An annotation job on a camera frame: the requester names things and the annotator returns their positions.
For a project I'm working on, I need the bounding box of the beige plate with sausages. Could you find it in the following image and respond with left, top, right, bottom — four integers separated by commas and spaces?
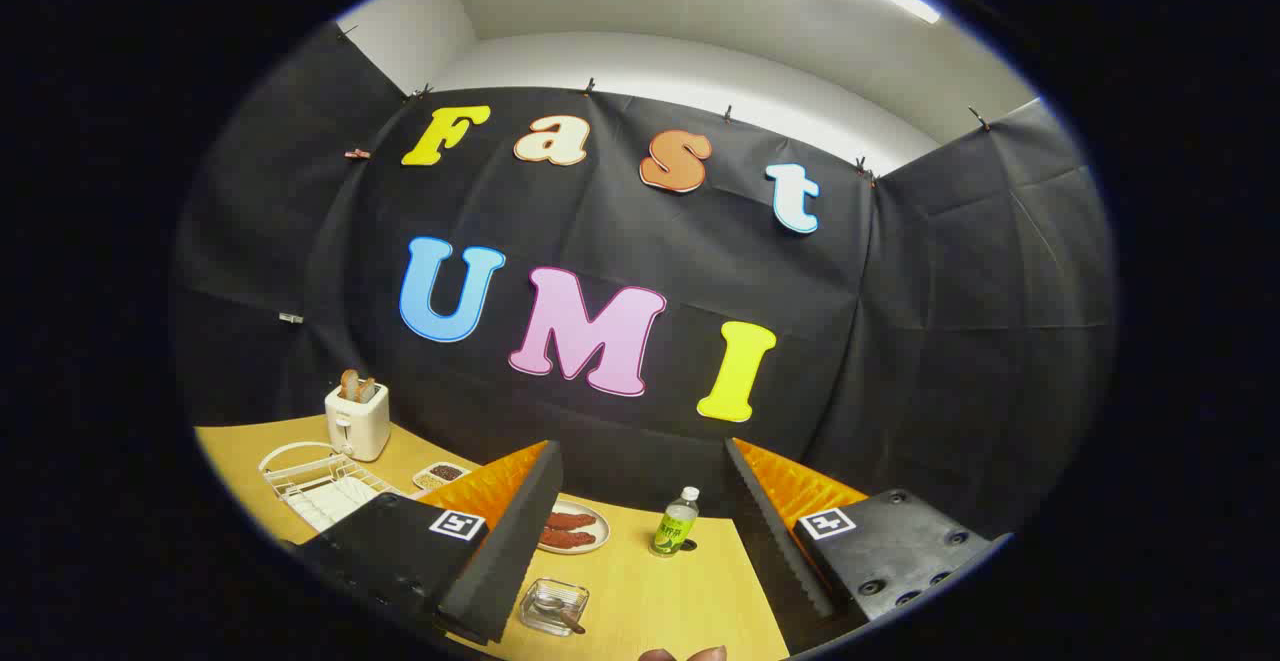
536, 499, 612, 556

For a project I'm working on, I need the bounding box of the white toaster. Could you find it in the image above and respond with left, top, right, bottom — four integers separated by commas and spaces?
324, 383, 392, 463

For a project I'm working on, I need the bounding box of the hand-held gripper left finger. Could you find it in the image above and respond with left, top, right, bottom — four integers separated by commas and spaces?
298, 439, 564, 646

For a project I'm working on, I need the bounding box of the green drink bottle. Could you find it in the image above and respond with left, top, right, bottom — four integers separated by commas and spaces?
650, 486, 701, 558

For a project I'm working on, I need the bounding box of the metal wire basket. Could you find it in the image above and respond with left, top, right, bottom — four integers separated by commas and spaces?
518, 578, 591, 638

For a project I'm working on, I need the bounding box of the black backdrop cloth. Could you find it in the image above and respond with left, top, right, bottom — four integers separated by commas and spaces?
170, 21, 1119, 542

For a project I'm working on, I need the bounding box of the white dish rack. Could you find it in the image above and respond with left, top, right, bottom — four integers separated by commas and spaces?
258, 441, 406, 534

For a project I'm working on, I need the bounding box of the white divided dish with beans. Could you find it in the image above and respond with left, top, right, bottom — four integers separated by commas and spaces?
413, 461, 472, 493

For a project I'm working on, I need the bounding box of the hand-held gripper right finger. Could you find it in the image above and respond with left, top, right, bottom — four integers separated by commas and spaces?
723, 436, 1013, 654

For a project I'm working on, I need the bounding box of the spoon with brown handle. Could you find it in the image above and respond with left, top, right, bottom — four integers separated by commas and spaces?
535, 596, 588, 635

